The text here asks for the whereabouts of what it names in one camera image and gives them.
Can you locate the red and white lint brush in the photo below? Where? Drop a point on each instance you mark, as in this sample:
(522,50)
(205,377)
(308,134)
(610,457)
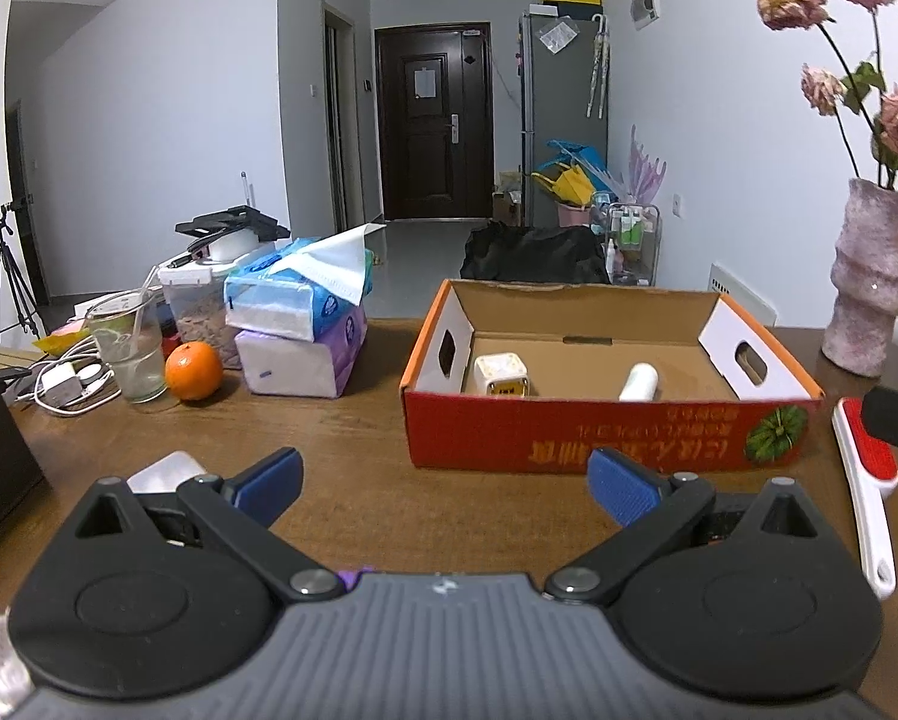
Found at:
(865,465)

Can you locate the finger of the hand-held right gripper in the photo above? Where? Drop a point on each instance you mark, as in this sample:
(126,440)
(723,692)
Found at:
(895,420)

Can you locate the grey refrigerator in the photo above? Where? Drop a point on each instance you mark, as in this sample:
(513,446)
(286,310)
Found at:
(561,97)

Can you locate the yellow packet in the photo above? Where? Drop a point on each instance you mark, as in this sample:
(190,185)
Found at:
(55,343)

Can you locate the clear glass cup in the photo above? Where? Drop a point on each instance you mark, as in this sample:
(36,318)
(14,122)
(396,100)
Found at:
(130,367)

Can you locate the purple fairy wings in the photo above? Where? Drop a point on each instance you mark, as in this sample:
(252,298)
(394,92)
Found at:
(644,172)

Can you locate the purple plastic cap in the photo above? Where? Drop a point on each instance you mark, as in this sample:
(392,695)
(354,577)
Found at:
(350,579)

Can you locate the white cylindrical bottle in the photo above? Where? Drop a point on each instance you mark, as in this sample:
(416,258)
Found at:
(639,381)

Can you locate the black tripod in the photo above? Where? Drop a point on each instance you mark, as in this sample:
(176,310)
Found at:
(10,270)

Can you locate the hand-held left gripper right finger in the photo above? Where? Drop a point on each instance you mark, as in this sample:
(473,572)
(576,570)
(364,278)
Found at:
(621,487)

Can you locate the white ribbed panel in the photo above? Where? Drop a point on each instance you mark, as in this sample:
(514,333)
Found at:
(745,292)

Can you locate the white translucent plastic container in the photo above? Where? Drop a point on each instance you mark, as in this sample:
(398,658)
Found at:
(160,471)

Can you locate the black plastic frame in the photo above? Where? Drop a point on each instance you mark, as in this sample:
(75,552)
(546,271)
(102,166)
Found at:
(228,221)

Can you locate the pink ribbed vase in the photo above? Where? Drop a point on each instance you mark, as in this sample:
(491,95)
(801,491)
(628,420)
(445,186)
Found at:
(869,277)

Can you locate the purple tissue pack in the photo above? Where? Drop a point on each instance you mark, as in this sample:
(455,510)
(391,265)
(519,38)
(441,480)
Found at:
(291,367)

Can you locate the clear drinking straw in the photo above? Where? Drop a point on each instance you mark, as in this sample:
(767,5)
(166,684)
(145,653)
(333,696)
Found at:
(146,292)

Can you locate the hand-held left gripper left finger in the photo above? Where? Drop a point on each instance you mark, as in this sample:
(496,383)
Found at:
(273,476)

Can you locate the clear plastic food container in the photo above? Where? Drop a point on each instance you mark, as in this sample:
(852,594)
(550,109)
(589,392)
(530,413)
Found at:
(194,315)

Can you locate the white charger block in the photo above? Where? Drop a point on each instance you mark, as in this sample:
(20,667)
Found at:
(60,382)

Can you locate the white hanging umbrellas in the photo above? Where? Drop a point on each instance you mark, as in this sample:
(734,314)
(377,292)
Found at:
(599,67)

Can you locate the side door frame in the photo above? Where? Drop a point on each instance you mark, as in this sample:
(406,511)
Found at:
(336,127)

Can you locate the pink bucket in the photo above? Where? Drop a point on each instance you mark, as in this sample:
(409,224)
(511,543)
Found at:
(573,214)

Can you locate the orange fruit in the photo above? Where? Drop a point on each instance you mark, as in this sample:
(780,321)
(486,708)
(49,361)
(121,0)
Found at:
(194,371)

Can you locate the white square jar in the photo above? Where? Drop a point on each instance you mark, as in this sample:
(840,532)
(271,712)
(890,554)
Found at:
(501,371)

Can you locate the white trolley cart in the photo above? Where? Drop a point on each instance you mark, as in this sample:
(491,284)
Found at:
(633,232)

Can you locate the orange cardboard box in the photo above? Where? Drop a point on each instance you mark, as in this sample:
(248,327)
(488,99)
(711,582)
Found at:
(494,435)

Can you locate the blue tissue pack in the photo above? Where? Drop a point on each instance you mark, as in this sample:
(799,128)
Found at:
(284,300)

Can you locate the dark brown entrance door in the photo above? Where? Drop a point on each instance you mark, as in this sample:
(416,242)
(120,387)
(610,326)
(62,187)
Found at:
(434,150)

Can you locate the black bag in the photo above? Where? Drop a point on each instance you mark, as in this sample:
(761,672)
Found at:
(531,255)

